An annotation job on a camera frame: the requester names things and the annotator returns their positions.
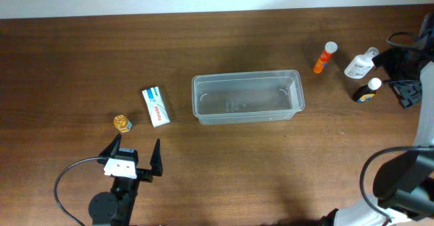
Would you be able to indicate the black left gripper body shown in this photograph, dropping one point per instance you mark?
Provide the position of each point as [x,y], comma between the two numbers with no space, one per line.
[144,174]

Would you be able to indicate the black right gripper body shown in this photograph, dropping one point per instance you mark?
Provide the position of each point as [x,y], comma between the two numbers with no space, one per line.
[407,70]

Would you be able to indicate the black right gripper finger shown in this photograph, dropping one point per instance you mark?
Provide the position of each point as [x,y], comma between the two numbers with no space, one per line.
[408,93]
[389,59]

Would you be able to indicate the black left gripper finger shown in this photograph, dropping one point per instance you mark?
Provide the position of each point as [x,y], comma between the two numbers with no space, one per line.
[156,160]
[111,150]

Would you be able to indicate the dark bottle white cap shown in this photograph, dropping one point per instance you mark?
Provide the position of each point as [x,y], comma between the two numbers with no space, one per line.
[368,91]

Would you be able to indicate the orange tube white cap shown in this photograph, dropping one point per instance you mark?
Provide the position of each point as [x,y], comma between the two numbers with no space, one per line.
[329,49]

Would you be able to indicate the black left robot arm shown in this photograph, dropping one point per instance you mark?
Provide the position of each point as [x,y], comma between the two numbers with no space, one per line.
[115,207]

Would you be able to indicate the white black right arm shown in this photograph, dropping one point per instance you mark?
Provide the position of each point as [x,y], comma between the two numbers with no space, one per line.
[395,183]

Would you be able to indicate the clear plastic container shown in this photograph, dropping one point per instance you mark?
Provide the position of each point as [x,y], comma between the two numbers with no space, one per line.
[234,98]

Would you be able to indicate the small gold-lid jar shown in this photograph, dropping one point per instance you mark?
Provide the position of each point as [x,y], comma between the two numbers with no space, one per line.
[122,123]

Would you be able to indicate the white Panadol box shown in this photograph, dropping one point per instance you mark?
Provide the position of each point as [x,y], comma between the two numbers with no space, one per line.
[156,107]

